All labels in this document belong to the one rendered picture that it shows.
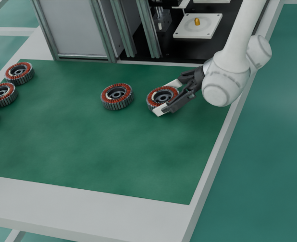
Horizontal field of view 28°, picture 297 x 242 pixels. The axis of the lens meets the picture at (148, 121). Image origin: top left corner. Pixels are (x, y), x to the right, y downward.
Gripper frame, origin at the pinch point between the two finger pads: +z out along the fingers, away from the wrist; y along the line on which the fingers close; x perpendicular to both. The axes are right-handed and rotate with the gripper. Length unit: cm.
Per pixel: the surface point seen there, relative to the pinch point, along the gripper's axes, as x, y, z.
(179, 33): 2.8, 36.6, 2.6
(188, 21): 2.0, 44.5, 1.1
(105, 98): 11.5, -1.8, 16.7
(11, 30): 26, 134, 160
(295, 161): -83, 49, 11
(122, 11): 25.6, 25.1, 6.2
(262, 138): -74, 63, 25
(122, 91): 7.9, 4.5, 14.5
